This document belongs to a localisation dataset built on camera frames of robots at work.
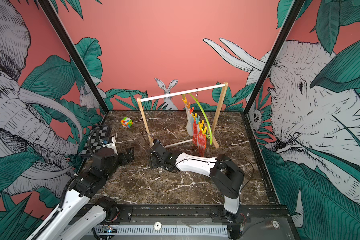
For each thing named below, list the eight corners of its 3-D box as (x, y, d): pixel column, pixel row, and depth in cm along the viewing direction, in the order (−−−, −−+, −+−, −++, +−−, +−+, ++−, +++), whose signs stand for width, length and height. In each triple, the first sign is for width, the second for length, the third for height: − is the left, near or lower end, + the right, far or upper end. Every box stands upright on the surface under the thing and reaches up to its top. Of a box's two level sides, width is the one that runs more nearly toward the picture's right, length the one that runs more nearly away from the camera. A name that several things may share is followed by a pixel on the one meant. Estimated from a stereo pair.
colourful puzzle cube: (122, 126, 113) (119, 121, 109) (127, 120, 117) (125, 116, 112) (128, 129, 111) (126, 124, 107) (134, 123, 115) (132, 118, 111)
